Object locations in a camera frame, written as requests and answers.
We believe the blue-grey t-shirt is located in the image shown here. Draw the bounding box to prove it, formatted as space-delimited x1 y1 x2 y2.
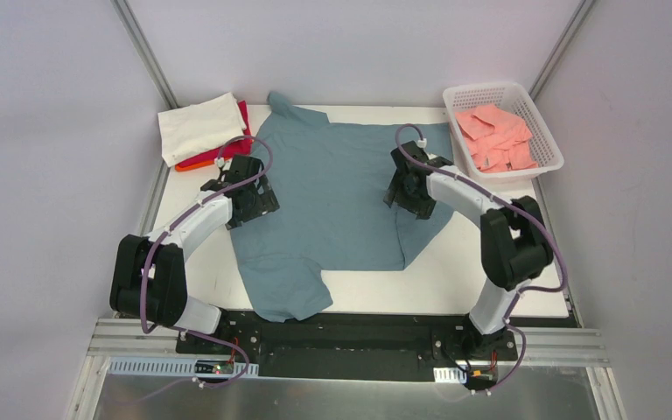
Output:
230 92 453 322

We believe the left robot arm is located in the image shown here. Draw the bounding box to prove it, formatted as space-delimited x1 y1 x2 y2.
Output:
109 155 279 354

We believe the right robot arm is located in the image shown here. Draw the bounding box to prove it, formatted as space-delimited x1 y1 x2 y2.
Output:
383 142 554 359

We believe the red folded t-shirt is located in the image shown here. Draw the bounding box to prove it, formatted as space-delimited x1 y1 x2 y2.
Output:
174 101 254 172

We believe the orange folded t-shirt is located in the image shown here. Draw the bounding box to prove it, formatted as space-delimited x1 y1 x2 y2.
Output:
174 128 255 173

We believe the white folded t-shirt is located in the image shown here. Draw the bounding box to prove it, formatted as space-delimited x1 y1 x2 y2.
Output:
157 92 246 167

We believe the pink t-shirt in basket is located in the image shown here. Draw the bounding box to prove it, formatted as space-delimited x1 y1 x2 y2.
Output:
454 103 539 173

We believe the white plastic basket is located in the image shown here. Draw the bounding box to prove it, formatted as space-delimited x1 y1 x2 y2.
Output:
443 82 564 185

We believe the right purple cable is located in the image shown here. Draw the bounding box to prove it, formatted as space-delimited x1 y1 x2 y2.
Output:
394 122 569 396

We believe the purple cable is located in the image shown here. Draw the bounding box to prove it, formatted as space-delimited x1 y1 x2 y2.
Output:
138 135 275 390
394 122 569 396

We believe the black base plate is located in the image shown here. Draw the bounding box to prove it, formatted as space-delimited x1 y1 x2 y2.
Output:
176 311 518 382

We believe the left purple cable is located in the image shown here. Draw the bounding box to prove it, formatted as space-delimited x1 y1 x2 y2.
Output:
138 135 275 390

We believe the left white cable duct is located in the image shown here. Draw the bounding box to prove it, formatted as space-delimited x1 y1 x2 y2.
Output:
108 357 259 379

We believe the white cable duct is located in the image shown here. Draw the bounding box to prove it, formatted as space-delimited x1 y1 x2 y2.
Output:
108 357 259 379
433 367 467 385

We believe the right white cable duct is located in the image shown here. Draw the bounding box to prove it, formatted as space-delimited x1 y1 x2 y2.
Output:
433 367 467 385

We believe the aluminium frame rail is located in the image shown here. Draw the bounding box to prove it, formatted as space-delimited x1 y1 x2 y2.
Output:
87 318 178 357

